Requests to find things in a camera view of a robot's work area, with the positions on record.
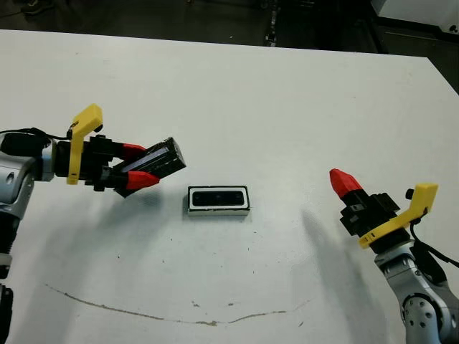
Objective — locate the slim black camera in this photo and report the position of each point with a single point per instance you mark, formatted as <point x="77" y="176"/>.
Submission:
<point x="217" y="199"/>

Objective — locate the white side table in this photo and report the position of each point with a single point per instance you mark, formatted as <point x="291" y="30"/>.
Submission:
<point x="416" y="10"/>

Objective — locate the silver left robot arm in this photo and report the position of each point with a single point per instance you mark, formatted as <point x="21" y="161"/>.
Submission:
<point x="16" y="172"/>

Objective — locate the white camera box base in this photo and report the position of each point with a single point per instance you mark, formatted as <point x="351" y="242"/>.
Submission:
<point x="218" y="212"/>

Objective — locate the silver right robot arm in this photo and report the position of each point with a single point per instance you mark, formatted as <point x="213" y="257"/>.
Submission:
<point x="419" y="290"/>

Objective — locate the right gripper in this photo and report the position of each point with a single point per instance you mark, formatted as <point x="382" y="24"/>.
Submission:
<point x="373" y="218"/>

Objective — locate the black camera box lid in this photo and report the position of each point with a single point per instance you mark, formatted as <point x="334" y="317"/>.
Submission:
<point x="168" y="157"/>

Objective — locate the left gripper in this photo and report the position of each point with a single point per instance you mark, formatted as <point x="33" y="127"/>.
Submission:
<point x="77" y="154"/>

